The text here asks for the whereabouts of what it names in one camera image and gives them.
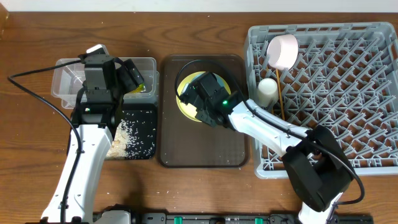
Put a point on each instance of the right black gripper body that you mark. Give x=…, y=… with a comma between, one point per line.
x=209, y=107

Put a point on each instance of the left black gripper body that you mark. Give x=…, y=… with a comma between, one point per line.
x=111, y=99

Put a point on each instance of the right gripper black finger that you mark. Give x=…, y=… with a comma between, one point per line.
x=189, y=95
x=209, y=116

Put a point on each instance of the green orange snack wrapper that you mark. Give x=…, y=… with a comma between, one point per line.
x=141, y=88

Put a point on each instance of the cream white cup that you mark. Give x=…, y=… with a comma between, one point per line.
x=267, y=92

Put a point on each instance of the wooden chopstick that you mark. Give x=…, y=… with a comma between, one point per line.
x=271, y=107
x=280, y=94

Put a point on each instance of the rice pile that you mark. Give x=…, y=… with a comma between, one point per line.
x=135, y=137

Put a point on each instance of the white bowl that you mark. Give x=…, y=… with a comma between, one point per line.
x=283, y=51

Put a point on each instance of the light blue bowl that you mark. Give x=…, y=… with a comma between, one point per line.
x=203, y=84

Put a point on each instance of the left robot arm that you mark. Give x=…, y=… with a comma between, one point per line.
x=73, y=200

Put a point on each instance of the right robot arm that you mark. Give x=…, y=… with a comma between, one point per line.
x=317, y=167

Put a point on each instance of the grey plastic dishwasher rack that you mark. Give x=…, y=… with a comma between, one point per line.
x=344, y=78

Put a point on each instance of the yellow plate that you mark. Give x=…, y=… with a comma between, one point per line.
x=189, y=110

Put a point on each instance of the clear plastic bin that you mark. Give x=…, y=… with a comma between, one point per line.
x=69, y=79

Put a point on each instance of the dark brown serving tray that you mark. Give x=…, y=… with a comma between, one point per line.
x=183, y=143

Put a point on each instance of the black plastic tray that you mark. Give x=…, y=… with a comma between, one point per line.
x=103, y=115

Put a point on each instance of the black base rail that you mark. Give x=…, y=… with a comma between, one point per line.
x=162, y=218

